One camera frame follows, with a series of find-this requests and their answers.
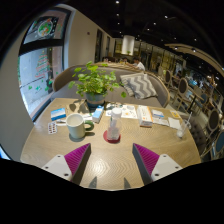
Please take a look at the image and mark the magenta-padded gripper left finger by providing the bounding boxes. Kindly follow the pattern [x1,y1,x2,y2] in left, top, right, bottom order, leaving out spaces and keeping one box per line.
[41,142,92,186]

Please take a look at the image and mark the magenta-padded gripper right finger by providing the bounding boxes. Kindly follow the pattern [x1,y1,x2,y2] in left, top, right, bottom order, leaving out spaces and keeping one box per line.
[131,143,184,186]

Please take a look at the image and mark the clear plastic bottle white cap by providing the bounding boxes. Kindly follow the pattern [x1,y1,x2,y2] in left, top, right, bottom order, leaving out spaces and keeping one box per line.
[106,107,123,141]

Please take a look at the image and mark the flat round red coaster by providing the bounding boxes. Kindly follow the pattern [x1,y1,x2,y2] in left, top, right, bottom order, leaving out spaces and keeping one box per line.
[102,129,122,145]

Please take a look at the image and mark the white sachet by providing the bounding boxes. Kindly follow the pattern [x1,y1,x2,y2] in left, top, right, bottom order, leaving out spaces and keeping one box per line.
[55,118,68,127]

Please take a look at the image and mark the pill blister pack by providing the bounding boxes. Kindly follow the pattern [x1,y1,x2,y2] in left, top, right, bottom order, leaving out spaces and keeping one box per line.
[47,121,58,135]

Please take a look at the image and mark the white carton orange print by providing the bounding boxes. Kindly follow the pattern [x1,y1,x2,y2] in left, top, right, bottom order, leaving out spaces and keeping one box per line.
[137,105,154,128]

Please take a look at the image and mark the white paper napkin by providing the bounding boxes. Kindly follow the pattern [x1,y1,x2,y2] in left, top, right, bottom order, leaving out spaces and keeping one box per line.
[168,117,183,130]

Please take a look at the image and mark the small blue white packet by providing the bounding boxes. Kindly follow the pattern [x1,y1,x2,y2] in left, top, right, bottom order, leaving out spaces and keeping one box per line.
[151,109,165,119]

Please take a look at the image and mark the flat blue white box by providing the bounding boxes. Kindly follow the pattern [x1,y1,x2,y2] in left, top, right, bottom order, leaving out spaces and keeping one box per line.
[50,107,67,122]

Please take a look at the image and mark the light blue white carton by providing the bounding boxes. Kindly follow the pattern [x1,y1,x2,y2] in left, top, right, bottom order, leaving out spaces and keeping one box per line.
[91,105,105,124]

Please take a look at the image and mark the white printed leaflet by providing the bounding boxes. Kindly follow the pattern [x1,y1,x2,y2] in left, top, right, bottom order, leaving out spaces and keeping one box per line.
[105,103,138,120]

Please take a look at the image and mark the small yellow packet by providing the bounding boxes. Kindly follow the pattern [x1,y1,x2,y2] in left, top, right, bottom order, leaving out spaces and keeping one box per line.
[169,110,181,119]

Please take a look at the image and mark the dark tufted chair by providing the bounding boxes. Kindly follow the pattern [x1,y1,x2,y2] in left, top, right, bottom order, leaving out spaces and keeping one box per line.
[188,116,210,158]

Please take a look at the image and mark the grey white chevron pillow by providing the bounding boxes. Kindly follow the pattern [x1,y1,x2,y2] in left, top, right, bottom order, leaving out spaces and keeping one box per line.
[119,72,158,100]

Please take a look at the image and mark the grey curved sofa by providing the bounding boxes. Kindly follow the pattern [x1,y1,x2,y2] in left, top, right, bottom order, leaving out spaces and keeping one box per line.
[51,62,171,108]

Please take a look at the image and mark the green potted plant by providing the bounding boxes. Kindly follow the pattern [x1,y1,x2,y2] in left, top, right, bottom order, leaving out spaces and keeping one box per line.
[68,60,128,108]

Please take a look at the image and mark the group of wooden dining chairs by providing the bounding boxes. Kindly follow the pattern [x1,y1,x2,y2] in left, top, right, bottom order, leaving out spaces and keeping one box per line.
[159,68,224,161]

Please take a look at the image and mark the window with painted decals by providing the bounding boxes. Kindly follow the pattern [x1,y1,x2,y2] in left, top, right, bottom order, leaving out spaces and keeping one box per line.
[18,8,72,118]

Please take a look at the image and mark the person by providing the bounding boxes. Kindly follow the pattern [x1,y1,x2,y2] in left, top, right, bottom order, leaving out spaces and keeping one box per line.
[132,56,146,72]

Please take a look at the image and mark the white round column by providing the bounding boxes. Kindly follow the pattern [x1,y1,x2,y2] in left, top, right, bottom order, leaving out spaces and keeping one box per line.
[121,34,136,57]

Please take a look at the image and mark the group of ceiling lights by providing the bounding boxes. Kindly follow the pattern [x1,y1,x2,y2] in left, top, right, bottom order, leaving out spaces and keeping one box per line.
[113,0,201,51]

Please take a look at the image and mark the white mug green handle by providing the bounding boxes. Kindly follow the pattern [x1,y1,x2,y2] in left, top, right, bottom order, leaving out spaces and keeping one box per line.
[65,112,95,140]

